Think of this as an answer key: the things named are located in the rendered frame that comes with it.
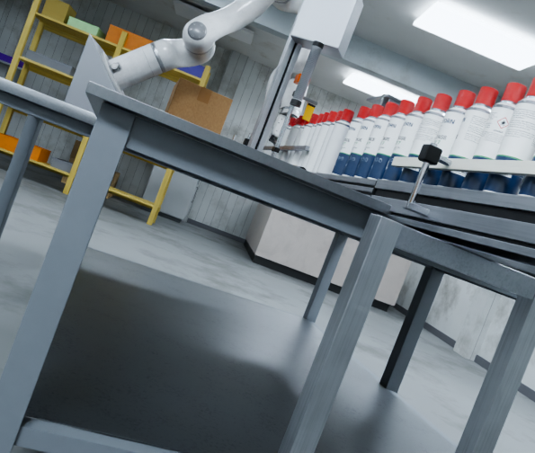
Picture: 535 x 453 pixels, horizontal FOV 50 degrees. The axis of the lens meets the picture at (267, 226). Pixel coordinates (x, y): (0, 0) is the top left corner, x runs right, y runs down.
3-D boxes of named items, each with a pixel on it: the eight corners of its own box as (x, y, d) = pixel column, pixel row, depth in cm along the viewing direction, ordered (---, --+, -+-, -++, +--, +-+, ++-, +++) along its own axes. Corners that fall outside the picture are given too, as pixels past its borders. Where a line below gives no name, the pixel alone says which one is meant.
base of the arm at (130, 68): (115, 89, 211) (161, 70, 212) (95, 44, 212) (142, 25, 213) (127, 106, 229) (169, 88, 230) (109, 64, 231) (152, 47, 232)
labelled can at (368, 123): (363, 185, 145) (392, 109, 145) (345, 178, 144) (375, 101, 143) (354, 183, 150) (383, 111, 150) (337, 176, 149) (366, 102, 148)
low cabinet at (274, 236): (350, 284, 1026) (370, 234, 1023) (395, 315, 772) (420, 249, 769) (243, 244, 1003) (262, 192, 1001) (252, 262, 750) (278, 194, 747)
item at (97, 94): (701, 342, 138) (704, 334, 138) (84, 92, 94) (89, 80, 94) (350, 226, 338) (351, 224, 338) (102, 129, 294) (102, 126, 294)
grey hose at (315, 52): (301, 107, 180) (325, 44, 180) (291, 102, 179) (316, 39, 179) (298, 108, 184) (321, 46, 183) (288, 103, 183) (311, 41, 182)
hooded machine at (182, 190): (185, 222, 992) (217, 139, 987) (183, 225, 926) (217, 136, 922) (143, 206, 984) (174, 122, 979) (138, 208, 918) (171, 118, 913)
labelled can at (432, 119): (405, 185, 115) (441, 89, 114) (392, 183, 120) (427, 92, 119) (425, 194, 117) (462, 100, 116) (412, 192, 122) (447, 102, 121)
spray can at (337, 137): (334, 181, 163) (361, 113, 163) (319, 174, 162) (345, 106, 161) (328, 180, 168) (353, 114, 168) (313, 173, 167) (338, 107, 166)
